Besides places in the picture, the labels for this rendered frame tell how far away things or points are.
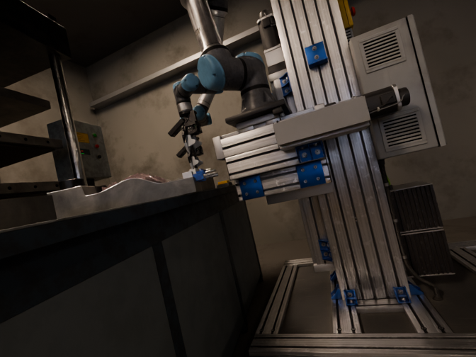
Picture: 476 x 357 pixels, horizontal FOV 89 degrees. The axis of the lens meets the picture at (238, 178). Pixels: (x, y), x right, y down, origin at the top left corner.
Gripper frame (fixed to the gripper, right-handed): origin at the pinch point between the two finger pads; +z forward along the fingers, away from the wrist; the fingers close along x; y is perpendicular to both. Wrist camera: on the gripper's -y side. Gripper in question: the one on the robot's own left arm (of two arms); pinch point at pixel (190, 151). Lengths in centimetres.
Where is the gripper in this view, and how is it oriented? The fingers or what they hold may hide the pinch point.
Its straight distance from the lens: 127.4
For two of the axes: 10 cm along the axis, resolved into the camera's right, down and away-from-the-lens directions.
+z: 2.2, 9.7, -0.3
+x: 2.3, -0.3, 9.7
